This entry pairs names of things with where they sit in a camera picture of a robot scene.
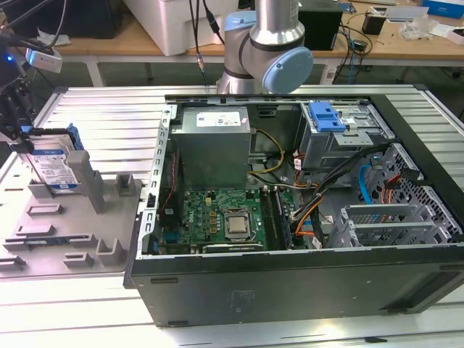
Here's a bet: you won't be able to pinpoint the white plastic box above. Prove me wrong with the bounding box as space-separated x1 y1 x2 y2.
123 0 240 57

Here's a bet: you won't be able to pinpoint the clear plastic bag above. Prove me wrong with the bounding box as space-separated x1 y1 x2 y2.
400 16 442 40

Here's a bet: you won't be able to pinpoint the orange wire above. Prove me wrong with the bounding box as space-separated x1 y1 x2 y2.
295 217 316 239

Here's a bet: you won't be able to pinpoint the grey parts rack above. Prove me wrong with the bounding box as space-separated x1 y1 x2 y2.
0 150 143 280

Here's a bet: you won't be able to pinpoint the silver CPU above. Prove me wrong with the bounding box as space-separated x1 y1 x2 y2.
226 214 250 233

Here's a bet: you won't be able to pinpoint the black cable with metal plug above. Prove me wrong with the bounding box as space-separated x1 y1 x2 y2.
188 0 226 86

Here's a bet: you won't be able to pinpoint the crumpled white paper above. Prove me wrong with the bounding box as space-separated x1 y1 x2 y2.
36 28 72 50

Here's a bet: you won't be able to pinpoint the green motherboard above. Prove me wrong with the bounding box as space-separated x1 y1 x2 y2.
159 186 309 254

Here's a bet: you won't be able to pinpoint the small black box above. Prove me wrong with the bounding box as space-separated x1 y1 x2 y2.
362 12 386 36

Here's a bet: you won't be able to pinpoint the metal optical drive cage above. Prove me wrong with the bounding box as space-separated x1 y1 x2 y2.
295 101 396 171

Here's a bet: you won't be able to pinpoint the hard disk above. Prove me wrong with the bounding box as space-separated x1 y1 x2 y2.
9 123 85 193

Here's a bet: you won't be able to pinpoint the blue plastic latch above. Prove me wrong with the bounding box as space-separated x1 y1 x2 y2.
309 102 344 133

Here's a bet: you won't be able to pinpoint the wooden desk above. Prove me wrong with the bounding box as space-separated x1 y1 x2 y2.
0 0 464 70

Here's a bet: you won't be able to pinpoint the grey power supply unit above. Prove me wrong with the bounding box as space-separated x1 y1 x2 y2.
170 106 254 189

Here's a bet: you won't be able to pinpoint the CPU socket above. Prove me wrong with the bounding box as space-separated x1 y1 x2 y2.
221 207 254 241

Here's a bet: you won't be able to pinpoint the blue flat wire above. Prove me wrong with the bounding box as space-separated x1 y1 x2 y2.
358 162 381 204

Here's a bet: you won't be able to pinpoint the black case fan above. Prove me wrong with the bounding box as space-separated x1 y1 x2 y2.
159 144 184 233

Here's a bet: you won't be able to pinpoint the black computer tower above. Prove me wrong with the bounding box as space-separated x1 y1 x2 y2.
297 6 344 51

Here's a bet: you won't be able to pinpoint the metal disk bay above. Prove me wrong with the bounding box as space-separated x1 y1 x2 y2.
328 202 454 251

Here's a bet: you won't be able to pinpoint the black RAM stick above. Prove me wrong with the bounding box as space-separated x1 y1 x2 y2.
272 186 293 249
261 186 282 251

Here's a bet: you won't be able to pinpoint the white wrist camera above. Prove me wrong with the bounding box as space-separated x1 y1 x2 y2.
24 46 63 73

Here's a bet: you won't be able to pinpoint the yellow and black wires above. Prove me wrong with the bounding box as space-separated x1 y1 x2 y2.
249 128 286 175

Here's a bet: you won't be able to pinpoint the red yellow power wire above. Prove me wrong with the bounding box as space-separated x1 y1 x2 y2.
382 165 425 206

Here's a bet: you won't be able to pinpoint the black wire bundle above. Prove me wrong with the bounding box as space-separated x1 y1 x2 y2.
311 143 392 204

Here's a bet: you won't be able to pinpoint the black PC case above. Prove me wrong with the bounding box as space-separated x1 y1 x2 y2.
123 83 464 329

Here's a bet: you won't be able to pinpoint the blue cardboard box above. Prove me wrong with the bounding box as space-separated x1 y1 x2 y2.
422 0 464 17

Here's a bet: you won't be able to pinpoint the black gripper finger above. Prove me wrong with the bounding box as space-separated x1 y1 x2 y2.
17 85 37 126
0 108 36 153

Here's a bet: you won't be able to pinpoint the graphics card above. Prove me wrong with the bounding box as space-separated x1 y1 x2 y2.
201 241 265 254

